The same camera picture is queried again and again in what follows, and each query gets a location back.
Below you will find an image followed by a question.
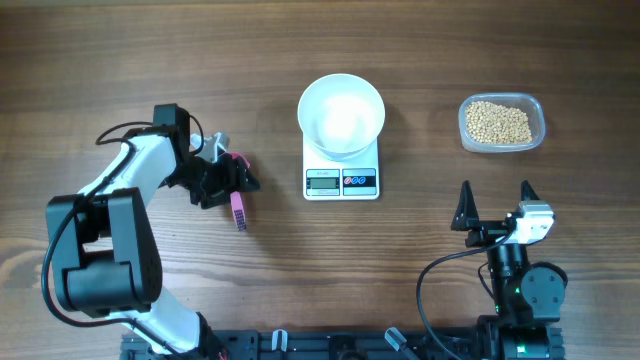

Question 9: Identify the pink measuring scoop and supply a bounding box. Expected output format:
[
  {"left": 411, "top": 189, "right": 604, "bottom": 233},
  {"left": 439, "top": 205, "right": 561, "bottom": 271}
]
[{"left": 230, "top": 152, "right": 250, "bottom": 232}]

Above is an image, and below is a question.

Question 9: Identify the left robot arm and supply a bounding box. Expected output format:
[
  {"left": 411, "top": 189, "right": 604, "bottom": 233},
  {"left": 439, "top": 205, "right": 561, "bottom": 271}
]
[{"left": 41, "top": 104, "right": 260, "bottom": 359}]

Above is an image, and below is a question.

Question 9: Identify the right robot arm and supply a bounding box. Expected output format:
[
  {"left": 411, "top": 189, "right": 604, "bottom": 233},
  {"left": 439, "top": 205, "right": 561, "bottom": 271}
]
[{"left": 451, "top": 181, "right": 568, "bottom": 360}]

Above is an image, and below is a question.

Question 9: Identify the white digital kitchen scale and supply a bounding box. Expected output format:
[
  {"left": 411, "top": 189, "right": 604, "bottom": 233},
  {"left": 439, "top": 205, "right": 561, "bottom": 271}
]
[{"left": 302, "top": 138, "right": 381, "bottom": 201}]

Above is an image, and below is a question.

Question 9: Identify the white bowl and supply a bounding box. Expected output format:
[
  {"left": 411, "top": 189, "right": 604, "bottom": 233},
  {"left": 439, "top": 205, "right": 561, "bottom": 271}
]
[{"left": 297, "top": 73, "right": 386, "bottom": 159}]

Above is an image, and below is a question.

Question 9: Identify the pile of soybeans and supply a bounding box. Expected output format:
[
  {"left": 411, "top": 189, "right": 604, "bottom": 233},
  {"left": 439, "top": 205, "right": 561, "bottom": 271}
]
[{"left": 465, "top": 101, "right": 532, "bottom": 145}]

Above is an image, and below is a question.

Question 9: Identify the clear plastic container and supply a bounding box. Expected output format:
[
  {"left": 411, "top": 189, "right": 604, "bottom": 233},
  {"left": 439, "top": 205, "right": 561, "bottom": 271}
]
[{"left": 458, "top": 93, "right": 546, "bottom": 153}]

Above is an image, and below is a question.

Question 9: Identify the left black cable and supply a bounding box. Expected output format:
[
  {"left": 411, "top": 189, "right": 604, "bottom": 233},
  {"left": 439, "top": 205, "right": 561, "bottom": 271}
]
[{"left": 40, "top": 120, "right": 206, "bottom": 351}]

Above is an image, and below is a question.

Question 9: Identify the black cable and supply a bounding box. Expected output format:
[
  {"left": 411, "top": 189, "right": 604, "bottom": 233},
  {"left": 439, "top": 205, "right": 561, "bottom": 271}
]
[
  {"left": 40, "top": 120, "right": 206, "bottom": 351},
  {"left": 415, "top": 230, "right": 517, "bottom": 360}
]

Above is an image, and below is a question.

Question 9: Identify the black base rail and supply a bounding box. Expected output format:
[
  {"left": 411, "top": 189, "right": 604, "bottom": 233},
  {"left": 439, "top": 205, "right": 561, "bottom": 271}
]
[{"left": 119, "top": 327, "right": 566, "bottom": 360}]

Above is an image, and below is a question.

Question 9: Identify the right black cable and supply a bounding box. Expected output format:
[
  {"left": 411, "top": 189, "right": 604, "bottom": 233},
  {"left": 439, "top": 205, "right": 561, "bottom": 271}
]
[{"left": 415, "top": 230, "right": 517, "bottom": 360}]

